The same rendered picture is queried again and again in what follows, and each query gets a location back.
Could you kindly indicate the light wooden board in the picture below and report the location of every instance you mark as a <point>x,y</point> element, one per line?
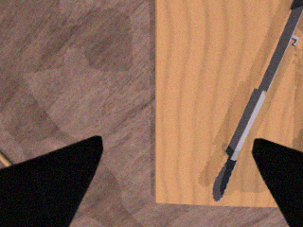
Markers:
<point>209,57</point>

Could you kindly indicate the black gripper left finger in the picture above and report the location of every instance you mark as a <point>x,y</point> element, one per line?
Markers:
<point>46,191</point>

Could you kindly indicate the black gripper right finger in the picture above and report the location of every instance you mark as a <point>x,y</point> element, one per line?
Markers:
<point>281,168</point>

